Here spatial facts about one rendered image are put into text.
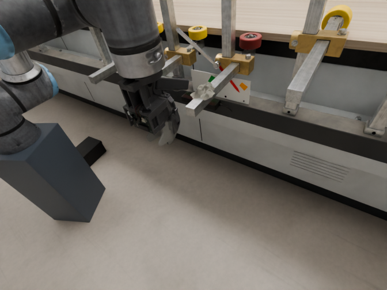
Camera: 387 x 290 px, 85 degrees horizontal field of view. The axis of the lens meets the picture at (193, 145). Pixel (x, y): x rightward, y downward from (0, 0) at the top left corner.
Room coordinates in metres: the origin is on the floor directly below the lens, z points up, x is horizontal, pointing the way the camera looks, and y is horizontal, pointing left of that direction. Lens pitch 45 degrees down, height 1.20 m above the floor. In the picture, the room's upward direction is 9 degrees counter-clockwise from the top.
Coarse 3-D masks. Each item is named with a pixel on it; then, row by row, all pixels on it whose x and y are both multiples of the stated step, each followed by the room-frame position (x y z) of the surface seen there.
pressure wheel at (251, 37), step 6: (240, 36) 0.82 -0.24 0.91; (246, 36) 0.82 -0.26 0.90; (252, 36) 0.80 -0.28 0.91; (258, 36) 0.79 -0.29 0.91; (240, 42) 0.80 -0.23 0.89; (246, 42) 0.78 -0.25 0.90; (252, 42) 0.77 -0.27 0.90; (258, 42) 0.77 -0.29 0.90; (246, 48) 0.77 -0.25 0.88; (252, 48) 0.77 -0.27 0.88
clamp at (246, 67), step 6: (240, 54) 0.75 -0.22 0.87; (216, 60) 0.76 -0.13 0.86; (222, 60) 0.75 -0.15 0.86; (228, 60) 0.73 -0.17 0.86; (234, 60) 0.72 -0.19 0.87; (240, 60) 0.70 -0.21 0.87; (246, 60) 0.69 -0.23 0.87; (252, 60) 0.70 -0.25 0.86; (222, 66) 0.75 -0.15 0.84; (240, 66) 0.70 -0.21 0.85; (246, 66) 0.69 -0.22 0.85; (252, 66) 0.71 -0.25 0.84; (240, 72) 0.70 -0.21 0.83; (246, 72) 0.69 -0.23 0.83
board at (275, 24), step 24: (192, 0) 1.54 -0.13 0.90; (216, 0) 1.45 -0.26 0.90; (240, 0) 1.36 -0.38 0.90; (264, 0) 1.29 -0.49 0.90; (288, 0) 1.22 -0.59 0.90; (336, 0) 1.09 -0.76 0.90; (360, 0) 1.04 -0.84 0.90; (384, 0) 0.99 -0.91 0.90; (192, 24) 1.07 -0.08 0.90; (216, 24) 1.02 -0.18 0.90; (240, 24) 0.97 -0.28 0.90; (264, 24) 0.92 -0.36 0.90; (288, 24) 0.88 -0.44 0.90; (360, 24) 0.77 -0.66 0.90; (384, 24) 0.74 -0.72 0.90; (360, 48) 0.64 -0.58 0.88; (384, 48) 0.60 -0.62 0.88
